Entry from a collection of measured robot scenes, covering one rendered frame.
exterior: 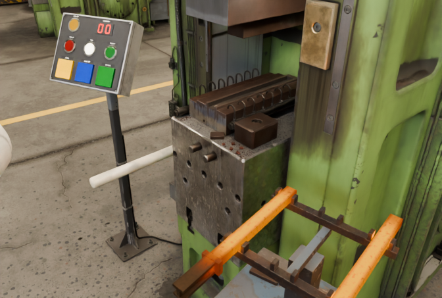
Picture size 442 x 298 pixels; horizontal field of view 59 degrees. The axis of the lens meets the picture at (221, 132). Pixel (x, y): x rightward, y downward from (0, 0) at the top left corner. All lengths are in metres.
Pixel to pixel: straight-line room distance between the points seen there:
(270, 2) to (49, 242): 1.72
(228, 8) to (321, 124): 0.42
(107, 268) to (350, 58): 1.57
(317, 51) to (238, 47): 0.54
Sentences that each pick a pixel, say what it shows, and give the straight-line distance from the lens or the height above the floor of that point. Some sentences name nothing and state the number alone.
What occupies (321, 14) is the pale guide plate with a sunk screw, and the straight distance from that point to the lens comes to 1.08.
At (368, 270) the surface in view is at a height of 0.94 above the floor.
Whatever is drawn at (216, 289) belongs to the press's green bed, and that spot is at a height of 0.16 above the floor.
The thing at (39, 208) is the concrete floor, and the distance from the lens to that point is 2.63.
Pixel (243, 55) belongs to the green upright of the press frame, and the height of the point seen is 1.06.
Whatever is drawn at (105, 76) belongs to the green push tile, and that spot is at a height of 1.01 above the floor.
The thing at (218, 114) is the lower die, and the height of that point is 0.98.
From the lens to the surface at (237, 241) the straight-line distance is 0.86.
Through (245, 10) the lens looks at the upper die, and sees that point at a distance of 1.19.
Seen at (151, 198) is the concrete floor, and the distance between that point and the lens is 2.52.
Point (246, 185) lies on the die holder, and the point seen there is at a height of 0.82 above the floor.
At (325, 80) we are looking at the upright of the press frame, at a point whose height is 1.15.
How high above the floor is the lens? 1.54
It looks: 29 degrees down
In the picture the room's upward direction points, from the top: 1 degrees clockwise
